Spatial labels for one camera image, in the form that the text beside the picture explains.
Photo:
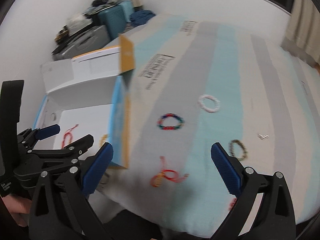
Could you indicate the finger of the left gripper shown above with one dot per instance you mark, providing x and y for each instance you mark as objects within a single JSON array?
[
  {"x": 34, "y": 135},
  {"x": 81, "y": 145}
]

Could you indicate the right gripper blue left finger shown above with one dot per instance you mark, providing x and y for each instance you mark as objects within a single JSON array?
[{"x": 60, "y": 208}]

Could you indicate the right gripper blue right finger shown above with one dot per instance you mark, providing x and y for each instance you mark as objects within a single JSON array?
[{"x": 275, "y": 218}]

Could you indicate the blue yellow cardboard box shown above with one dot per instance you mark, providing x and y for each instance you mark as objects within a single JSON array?
[{"x": 88, "y": 95}]

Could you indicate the person's left hand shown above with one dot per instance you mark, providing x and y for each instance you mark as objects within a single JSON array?
[{"x": 17, "y": 206}]

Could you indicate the striped bed cover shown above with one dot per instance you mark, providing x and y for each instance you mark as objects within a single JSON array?
[{"x": 197, "y": 83}]

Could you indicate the grey suitcase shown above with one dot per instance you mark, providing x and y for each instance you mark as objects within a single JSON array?
[{"x": 92, "y": 39}]

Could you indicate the white plastic bag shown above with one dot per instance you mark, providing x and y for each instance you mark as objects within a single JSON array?
[{"x": 77, "y": 21}]

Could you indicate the teal suitcase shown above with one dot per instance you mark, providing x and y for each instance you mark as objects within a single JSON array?
[{"x": 116, "y": 18}]

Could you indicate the dark blue clothes pile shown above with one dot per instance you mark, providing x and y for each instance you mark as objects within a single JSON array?
[{"x": 141, "y": 17}]

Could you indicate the beige curtain right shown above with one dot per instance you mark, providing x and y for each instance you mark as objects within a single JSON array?
[{"x": 302, "y": 34}]

